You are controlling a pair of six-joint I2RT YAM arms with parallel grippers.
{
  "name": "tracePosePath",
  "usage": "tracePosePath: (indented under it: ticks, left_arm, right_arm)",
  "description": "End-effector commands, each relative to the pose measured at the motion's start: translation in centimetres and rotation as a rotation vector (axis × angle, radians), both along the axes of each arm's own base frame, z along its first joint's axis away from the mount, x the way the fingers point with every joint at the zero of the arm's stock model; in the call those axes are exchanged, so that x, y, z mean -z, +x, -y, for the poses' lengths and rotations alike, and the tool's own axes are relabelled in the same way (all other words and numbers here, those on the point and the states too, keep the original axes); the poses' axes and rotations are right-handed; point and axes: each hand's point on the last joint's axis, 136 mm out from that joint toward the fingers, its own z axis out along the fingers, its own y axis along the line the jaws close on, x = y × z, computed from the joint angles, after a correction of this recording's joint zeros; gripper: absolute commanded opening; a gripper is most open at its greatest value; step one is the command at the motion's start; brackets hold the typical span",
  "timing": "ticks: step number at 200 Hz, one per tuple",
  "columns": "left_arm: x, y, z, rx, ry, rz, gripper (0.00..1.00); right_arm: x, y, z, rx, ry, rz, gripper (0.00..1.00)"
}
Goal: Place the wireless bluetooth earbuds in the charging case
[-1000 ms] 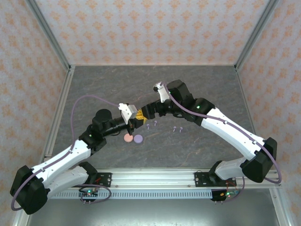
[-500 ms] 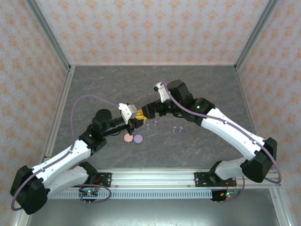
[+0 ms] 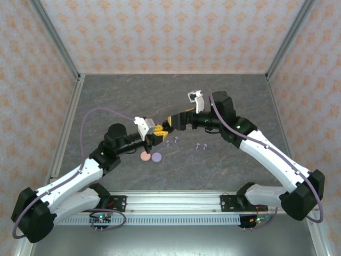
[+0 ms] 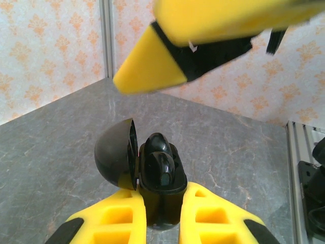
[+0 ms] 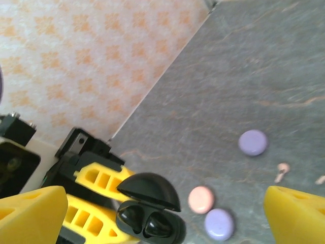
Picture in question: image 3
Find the small circuit board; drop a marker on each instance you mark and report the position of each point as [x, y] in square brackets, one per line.
[101, 219]
[257, 220]

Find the aluminium corner post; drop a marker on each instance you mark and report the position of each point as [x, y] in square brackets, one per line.
[289, 37]
[56, 37]

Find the aluminium table side rail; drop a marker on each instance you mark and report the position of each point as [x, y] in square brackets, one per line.
[278, 112]
[67, 125]

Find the pink earbud charging case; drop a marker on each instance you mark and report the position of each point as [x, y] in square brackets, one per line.
[145, 156]

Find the aluminium frame side bar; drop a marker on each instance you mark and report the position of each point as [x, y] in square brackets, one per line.
[319, 240]
[22, 250]

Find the purple earbud charging case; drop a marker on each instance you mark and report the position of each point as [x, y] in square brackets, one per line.
[156, 157]

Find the grey metal bottom sheet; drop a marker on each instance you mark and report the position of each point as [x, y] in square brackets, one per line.
[173, 241]

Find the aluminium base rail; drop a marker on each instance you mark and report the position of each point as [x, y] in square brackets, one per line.
[173, 202]

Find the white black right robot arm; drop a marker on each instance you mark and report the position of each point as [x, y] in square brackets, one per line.
[271, 160]

